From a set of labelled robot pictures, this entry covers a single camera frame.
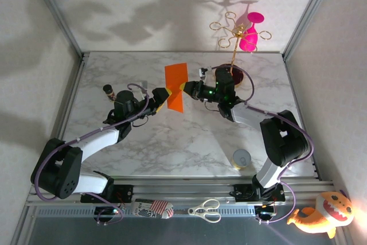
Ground orange paper sheet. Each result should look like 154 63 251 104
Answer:
164 63 189 114

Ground small dark bottle black cap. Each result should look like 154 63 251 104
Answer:
102 84 117 102

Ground pink wine glass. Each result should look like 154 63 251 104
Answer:
239 11 265 53

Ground tin can silver lid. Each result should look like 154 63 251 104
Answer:
231 149 252 170

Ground printed striped pouch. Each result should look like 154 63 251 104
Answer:
131 198 175 219

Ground black controller board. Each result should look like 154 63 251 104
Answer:
93 206 120 223
255 205 278 219

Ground orange fish plush toy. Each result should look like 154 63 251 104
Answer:
286 189 355 239

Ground gold wire glass rack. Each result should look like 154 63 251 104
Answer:
209 11 272 88

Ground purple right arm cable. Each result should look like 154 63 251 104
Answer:
210 65 315 225

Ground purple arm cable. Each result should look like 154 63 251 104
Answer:
210 65 315 225
33 83 150 225

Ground aluminium side rail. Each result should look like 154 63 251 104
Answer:
42 52 89 182
282 55 321 181

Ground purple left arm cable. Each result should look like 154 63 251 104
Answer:
33 83 150 225

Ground aluminium frame rail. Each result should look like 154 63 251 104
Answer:
25 180 336 207

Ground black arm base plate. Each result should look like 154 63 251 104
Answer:
233 183 286 202
80 184 134 203

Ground white handled scissors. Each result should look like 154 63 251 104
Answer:
188 198 222 223

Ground aluminium frame post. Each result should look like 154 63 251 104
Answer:
282 0 336 61
27 0 84 59

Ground grey perforated cable duct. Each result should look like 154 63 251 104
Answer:
34 206 259 217

